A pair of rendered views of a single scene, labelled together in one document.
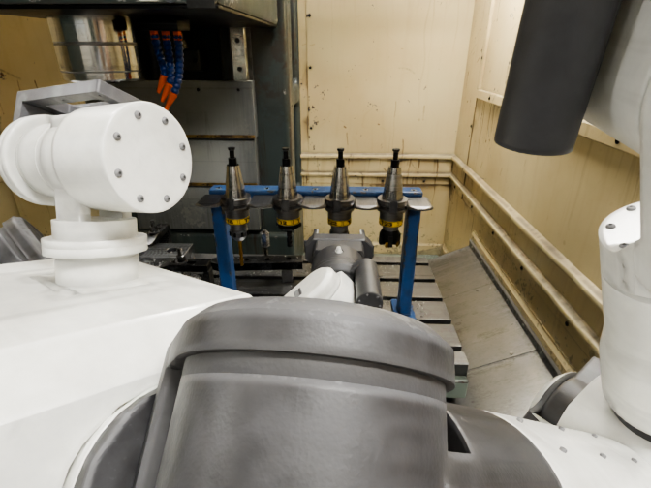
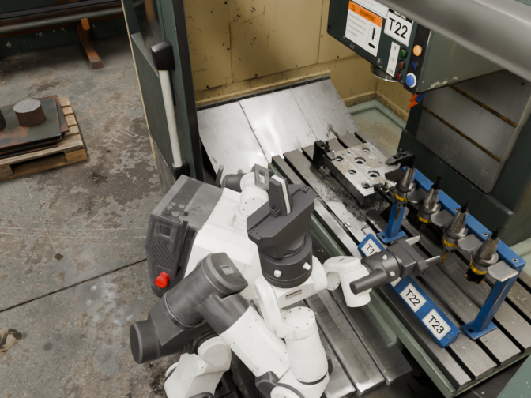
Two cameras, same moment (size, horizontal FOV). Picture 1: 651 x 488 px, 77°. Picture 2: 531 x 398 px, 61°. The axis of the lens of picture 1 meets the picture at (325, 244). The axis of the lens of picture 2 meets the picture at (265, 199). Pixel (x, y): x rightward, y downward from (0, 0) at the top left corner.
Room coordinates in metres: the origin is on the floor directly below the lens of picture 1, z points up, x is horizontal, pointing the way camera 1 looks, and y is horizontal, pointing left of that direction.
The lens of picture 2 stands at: (-0.09, -0.57, 2.16)
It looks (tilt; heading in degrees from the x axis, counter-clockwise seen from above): 42 degrees down; 62
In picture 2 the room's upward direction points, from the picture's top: straight up
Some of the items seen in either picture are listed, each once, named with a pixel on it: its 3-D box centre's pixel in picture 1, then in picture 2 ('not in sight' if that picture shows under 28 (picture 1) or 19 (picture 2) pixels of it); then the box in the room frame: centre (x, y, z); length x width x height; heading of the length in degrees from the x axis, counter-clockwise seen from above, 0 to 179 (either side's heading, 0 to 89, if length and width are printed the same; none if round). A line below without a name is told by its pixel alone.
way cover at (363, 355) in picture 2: not in sight; (306, 290); (0.56, 0.30, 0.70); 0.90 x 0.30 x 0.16; 88
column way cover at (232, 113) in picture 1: (190, 160); (466, 114); (1.41, 0.47, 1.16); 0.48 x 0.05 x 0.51; 88
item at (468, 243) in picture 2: (365, 203); (469, 243); (0.82, -0.09, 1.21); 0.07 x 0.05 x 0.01; 178
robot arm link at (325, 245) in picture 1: (338, 261); (394, 261); (0.61, -0.02, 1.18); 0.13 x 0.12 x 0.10; 88
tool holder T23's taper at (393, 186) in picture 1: (393, 182); (490, 245); (0.82, -0.14, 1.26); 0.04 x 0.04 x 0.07
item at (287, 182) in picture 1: (287, 181); (433, 195); (0.83, 0.08, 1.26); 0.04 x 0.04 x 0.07
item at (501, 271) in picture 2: (418, 204); (500, 271); (0.82, -0.20, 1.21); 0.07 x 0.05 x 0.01; 178
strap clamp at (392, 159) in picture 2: (157, 242); (398, 162); (1.14, 0.51, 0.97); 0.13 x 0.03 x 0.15; 178
